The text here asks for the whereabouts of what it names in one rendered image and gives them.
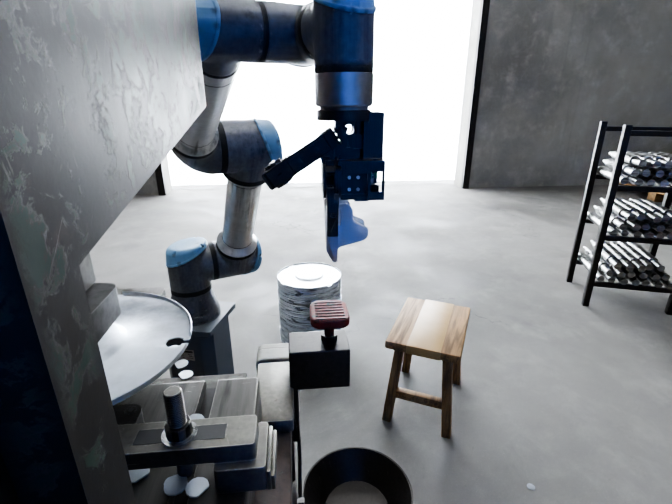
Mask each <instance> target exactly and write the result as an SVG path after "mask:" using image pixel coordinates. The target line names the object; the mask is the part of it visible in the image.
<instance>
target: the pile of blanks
mask: <svg viewBox="0 0 672 504"><path fill-rule="evenodd" d="M277 290H278V303H279V318H280V336H281V337H280V338H281V341H282V343H289V333H295V332H313V331H324V329H315V328H314V327H312V325H311V322H310V312H309V307H310V304H311V303H312V302H314V301H322V300H341V299H342V295H341V278H340V280H339V281H338V282H336V283H335V284H333V285H331V286H330V285H328V287H324V288H320V289H307V290H306V289H295V288H291V287H287V286H285V285H283V284H281V283H280V282H279V281H278V279H277Z"/></svg>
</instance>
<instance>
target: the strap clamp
mask: <svg viewBox="0 0 672 504"><path fill-rule="evenodd" d="M163 400H164V405H165V411H166V416H167V421H164V422H151V423H138V424H125V425H118V429H119V433H120V437H121V441H122V446H123V450H124V454H125V458H126V462H127V466H128V470H137V469H148V468H160V467H172V466H177V472H178V475H179V476H181V477H189V476H191V475H192V474H193V472H194V465H195V464H206V463H214V477H215V484H216V491H217V493H218V494H225V493H236V492H246V491H257V490H265V489H266V488H267V487H268V490H269V489H276V467H277V430H273V426H269V424H268V423H267V422H260V423H258V419H257V416H256V415H244V416H230V417H217V418H204V419H190V417H189V415H187V414H186V411H185V405H184V398H183V393H182V389H181V388H180V387H179V386H171V387H168V388H167V389H166V390H165V391H164V392H163Z"/></svg>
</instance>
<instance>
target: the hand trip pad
mask: <svg viewBox="0 0 672 504"><path fill-rule="evenodd" d="M309 312H310V322H311V325H312V327H314V328H315V329H324V335H325V336H327V337H332V336H334V329H339V328H345V327H347V326H348V325H349V324H350V316H349V312H348V308H347V305H346V303H345V302H344V301H341V300H322V301H314V302H312V303H311V304H310V307H309Z"/></svg>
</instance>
